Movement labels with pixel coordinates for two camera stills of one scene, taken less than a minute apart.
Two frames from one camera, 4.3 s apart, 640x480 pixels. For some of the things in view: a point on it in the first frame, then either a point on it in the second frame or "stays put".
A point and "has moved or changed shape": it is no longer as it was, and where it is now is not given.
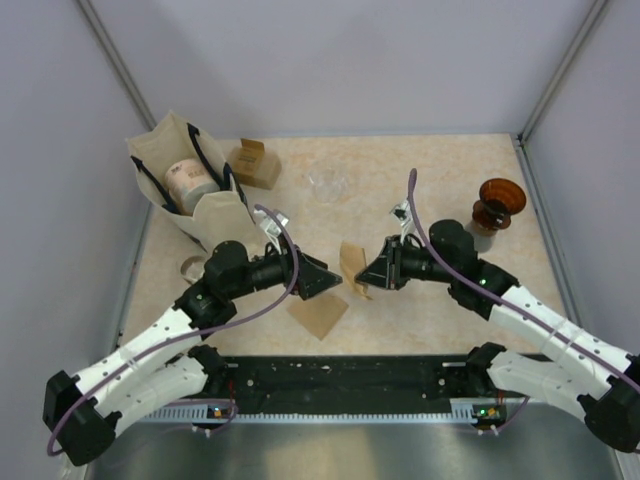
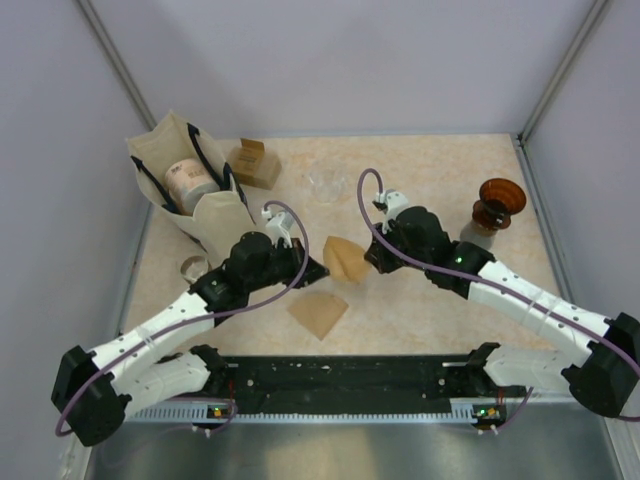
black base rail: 284,384 stays put
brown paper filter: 353,261 has moved or changed shape
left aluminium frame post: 118,64 stays put
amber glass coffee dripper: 499,198 stays put
